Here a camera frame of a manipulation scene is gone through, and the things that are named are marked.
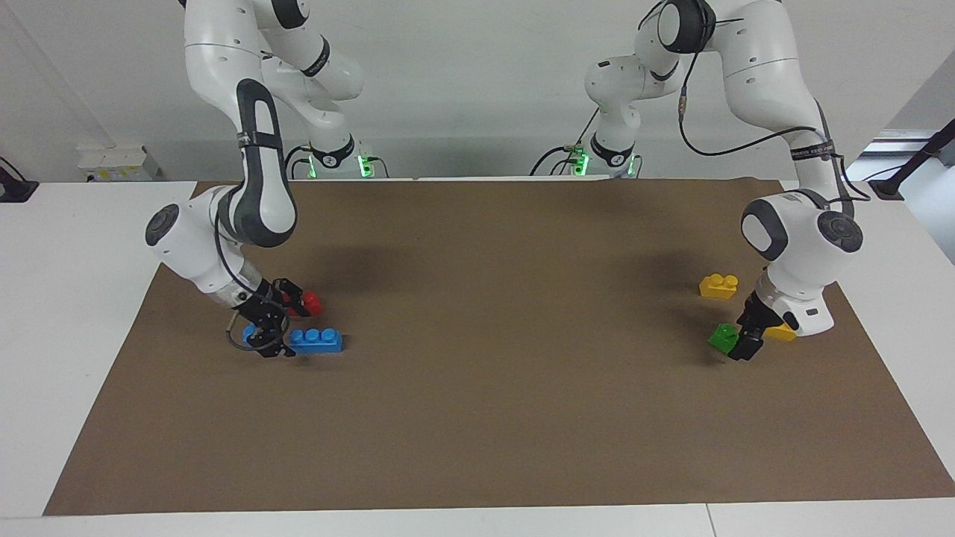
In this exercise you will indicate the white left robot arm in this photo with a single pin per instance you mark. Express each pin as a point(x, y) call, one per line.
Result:
point(791, 239)

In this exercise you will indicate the green two-stud toy brick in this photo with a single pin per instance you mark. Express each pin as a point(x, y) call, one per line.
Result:
point(721, 339)

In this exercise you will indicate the black slanted stand bar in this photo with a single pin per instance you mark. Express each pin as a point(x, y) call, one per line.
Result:
point(910, 160)

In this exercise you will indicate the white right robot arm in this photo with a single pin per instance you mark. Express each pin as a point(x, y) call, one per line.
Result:
point(261, 201)

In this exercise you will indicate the red two-stud toy brick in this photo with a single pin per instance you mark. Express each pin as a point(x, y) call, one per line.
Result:
point(312, 303)

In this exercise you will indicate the white wall socket box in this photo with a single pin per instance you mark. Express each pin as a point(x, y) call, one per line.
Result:
point(119, 162)

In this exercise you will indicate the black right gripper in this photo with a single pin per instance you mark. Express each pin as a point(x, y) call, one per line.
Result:
point(262, 317)

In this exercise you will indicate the black stand foot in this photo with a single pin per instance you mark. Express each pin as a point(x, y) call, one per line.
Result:
point(15, 186)

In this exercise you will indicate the brown paper table mat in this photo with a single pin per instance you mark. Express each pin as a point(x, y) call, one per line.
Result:
point(477, 373)

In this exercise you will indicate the blue three-stud toy brick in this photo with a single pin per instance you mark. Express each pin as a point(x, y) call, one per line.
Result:
point(317, 341)
point(248, 332)

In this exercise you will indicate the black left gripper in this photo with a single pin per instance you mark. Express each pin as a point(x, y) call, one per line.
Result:
point(755, 312)

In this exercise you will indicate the yellow two-stud toy brick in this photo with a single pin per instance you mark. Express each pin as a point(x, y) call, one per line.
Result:
point(718, 287)
point(782, 333)

